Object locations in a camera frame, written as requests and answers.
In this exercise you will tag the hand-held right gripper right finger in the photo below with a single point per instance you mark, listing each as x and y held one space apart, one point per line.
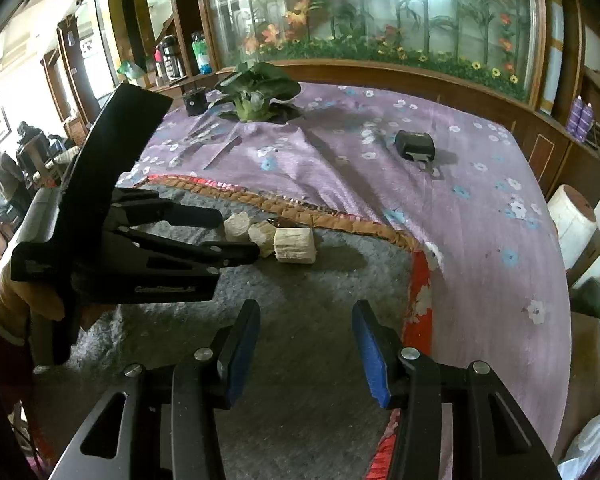
375 360

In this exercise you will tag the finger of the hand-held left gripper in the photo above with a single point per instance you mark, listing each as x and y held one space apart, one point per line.
180 212
215 254

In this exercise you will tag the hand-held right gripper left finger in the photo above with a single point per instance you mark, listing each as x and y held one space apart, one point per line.
237 360

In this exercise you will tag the pile of beige chunks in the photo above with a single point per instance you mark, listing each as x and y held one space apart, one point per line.
292 246

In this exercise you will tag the person's left forearm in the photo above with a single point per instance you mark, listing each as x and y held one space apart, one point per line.
0 325

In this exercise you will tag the person's left hand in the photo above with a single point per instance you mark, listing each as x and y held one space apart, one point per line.
32 300

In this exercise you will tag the brown date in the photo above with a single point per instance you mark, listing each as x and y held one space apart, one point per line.
283 222

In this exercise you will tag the grey blanket with red edging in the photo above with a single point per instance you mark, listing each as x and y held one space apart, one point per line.
305 320

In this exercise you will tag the green plastic bag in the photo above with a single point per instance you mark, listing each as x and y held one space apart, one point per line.
130 70

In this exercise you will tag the black cup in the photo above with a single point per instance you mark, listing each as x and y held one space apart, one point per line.
195 102

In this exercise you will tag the red bottle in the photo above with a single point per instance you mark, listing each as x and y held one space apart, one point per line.
159 62

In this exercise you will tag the green bok choy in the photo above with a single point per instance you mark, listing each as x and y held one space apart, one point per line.
252 105

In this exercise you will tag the black thermos flask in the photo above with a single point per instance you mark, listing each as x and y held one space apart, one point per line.
172 60

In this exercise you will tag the blue green bottle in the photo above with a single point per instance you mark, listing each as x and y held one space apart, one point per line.
201 55

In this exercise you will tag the small black device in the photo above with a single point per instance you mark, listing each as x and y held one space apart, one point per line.
415 142

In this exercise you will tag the dark green cushion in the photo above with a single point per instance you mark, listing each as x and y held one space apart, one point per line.
591 297

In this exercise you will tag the white plastic bag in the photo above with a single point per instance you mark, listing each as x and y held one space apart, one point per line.
595 445

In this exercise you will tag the white cylinder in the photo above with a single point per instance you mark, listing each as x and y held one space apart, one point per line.
572 225

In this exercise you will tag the glass panel with artificial flowers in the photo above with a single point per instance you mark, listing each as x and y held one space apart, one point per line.
380 10

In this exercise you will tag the purple bottle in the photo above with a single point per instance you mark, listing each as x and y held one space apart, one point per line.
589 122
578 119

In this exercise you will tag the wooden door frame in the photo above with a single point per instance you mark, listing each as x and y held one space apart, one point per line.
62 85

